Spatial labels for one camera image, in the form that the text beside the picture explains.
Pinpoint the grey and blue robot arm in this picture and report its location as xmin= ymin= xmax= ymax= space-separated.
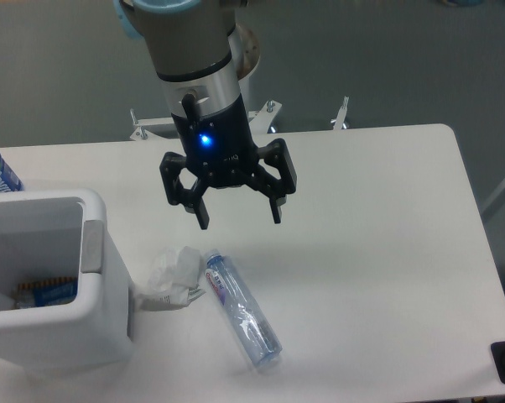
xmin=114 ymin=1 xmax=297 ymax=228

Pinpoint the white paper trash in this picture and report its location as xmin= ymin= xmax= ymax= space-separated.
xmin=134 ymin=246 xmax=206 ymax=311

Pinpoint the blue snack wrapper in bin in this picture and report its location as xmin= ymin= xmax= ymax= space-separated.
xmin=13 ymin=277 xmax=78 ymax=309

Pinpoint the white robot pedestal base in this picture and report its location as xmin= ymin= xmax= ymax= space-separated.
xmin=128 ymin=20 xmax=350 ymax=142

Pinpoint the clear plastic bottle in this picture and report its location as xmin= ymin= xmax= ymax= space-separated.
xmin=204 ymin=249 xmax=283 ymax=368

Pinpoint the white plastic trash can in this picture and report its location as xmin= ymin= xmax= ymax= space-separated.
xmin=0 ymin=189 xmax=133 ymax=369

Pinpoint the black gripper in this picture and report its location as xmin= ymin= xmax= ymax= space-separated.
xmin=159 ymin=92 xmax=299 ymax=230

